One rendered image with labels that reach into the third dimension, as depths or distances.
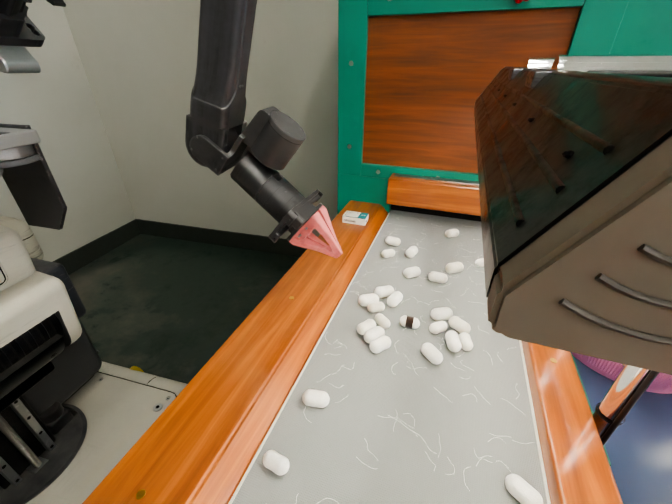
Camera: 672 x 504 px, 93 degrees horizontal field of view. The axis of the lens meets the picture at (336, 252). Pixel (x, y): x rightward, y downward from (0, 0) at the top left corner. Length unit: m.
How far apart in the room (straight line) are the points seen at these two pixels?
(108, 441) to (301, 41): 1.70
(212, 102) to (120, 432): 0.89
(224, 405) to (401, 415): 0.22
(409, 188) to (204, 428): 0.68
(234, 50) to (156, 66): 1.82
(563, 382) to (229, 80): 0.57
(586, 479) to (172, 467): 0.41
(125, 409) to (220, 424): 0.75
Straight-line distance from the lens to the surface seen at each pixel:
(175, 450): 0.43
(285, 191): 0.49
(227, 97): 0.48
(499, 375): 0.53
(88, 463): 1.11
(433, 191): 0.85
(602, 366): 0.70
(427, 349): 0.50
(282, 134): 0.45
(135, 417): 1.13
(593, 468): 0.47
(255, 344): 0.50
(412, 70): 0.89
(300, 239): 0.50
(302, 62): 1.83
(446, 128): 0.89
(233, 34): 0.47
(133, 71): 2.39
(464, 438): 0.46
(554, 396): 0.51
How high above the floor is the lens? 1.12
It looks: 30 degrees down
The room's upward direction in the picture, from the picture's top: straight up
